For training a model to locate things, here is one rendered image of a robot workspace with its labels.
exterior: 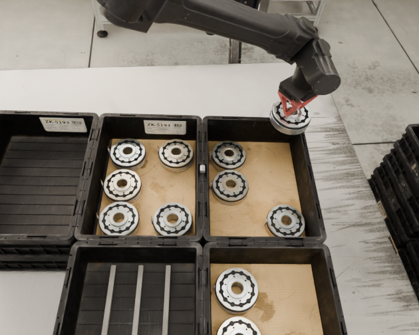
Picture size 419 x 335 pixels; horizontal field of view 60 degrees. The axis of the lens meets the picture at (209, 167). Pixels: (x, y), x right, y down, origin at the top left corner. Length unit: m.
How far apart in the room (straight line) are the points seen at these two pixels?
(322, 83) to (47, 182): 0.78
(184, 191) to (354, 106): 1.83
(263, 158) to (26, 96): 0.95
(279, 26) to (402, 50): 2.64
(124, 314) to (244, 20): 0.68
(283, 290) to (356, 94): 2.00
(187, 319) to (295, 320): 0.26
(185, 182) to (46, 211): 0.39
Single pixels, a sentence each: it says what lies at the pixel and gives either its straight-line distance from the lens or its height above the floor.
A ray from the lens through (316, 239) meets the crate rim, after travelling 0.92.
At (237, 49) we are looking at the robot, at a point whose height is 0.67.
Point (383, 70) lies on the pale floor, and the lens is 3.07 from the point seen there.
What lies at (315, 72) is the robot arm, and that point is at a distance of 0.77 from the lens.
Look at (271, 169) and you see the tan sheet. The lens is 1.11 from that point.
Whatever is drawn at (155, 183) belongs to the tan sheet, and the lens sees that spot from 1.06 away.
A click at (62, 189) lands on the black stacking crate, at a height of 0.83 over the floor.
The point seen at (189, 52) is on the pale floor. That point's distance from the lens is 2.82.
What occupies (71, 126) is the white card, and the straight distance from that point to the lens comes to 1.16.
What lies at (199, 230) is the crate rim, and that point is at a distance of 0.88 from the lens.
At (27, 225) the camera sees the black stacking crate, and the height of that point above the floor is 0.83.
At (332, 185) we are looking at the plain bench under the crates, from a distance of 1.30.
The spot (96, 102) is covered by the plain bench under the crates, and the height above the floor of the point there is 0.70.
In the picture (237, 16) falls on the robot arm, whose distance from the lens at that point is 0.64.
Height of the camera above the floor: 1.73
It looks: 55 degrees down
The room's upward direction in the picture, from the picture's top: 6 degrees clockwise
